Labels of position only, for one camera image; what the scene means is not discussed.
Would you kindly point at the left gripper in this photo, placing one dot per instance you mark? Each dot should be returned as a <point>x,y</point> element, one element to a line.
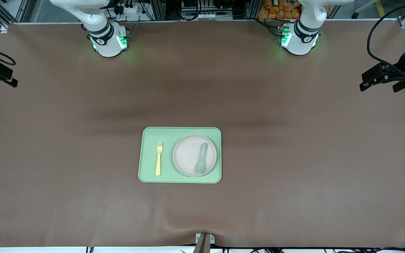
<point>401,66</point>

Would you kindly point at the yellow plastic fork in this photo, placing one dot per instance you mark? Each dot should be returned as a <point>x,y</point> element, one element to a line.
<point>158,165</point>

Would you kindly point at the green plastic spoon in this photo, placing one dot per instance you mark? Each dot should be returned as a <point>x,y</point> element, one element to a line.
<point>200,167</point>

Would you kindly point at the round white plate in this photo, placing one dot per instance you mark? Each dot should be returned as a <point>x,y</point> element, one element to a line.
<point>188,154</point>

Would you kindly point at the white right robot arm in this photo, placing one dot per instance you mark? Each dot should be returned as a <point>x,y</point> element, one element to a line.
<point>107,45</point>

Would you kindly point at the brown table mat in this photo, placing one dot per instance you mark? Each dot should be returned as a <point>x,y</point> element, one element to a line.
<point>83,123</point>

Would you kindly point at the orange snack bag pile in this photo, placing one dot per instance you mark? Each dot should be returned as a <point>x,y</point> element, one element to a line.
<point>276,10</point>

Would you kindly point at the white power strip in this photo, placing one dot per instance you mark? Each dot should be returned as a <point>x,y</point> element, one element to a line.
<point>128,10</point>

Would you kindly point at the white connector block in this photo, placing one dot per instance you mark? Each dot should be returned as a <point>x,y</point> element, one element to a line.
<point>202,16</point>

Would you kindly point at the light green rectangular tray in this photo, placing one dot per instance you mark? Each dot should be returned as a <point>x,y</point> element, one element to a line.
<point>179,131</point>

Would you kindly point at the aluminium frame post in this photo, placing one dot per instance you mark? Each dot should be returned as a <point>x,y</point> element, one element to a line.
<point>254,8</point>
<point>159,8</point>

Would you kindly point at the metal table clamp bracket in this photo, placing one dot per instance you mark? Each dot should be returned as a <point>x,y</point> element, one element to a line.
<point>204,244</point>

